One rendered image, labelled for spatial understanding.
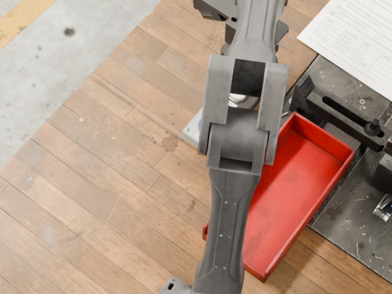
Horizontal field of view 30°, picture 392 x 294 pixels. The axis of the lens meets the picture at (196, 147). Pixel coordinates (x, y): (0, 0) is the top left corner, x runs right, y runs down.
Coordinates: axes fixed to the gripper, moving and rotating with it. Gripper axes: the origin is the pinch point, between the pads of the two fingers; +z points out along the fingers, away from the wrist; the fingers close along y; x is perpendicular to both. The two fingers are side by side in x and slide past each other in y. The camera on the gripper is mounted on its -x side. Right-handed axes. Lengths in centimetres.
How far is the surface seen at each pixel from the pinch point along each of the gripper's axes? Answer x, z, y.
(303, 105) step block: 10.4, 2.1, -0.4
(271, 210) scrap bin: 16.4, 5.5, 16.8
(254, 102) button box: 3.4, 3.5, 3.5
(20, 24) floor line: -98, 97, -17
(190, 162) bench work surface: 0.7, 6.1, 17.8
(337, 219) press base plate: 25.7, 6.1, 11.5
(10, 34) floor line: -98, 97, -12
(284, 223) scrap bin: 19.2, 5.5, 17.3
